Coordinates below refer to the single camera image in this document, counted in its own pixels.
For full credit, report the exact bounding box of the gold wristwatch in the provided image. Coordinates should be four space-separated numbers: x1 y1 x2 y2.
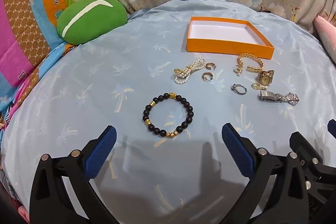
256 70 275 86

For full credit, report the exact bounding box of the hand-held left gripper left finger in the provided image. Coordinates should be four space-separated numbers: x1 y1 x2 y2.
29 125 117 224

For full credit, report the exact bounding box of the silver watch band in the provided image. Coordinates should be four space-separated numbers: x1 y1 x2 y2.
257 90 300 107

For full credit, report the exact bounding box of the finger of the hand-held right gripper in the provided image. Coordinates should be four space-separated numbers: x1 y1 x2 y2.
289 131 336 196
327 119 336 137

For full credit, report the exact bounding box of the light blue palm-print sheet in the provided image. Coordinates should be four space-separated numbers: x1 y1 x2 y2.
0 0 336 224

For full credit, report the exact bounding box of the black bead bracelet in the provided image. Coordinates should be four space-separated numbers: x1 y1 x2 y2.
142 93 194 139

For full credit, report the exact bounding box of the colourful cartoon printed blanket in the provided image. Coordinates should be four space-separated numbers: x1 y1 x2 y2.
0 0 91 188

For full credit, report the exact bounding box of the green cushion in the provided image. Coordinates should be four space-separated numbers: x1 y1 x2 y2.
56 0 128 45

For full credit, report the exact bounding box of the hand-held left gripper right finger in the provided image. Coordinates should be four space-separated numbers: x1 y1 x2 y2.
221 123 311 224

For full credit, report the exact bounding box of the orange cardboard box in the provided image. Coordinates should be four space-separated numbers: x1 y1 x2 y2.
186 17 275 60

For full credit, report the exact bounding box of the white pearl bracelet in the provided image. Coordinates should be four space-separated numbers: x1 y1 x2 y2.
173 57 206 85

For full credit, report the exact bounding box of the gold drop earring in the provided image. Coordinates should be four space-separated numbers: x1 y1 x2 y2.
251 82 268 91

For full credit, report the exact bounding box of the pink pillow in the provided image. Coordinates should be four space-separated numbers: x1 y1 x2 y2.
314 15 336 62

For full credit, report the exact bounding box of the silver ring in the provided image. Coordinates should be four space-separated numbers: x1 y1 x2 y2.
231 83 248 95

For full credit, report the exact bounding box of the gold chain bracelet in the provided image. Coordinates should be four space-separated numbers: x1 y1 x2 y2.
233 53 264 73

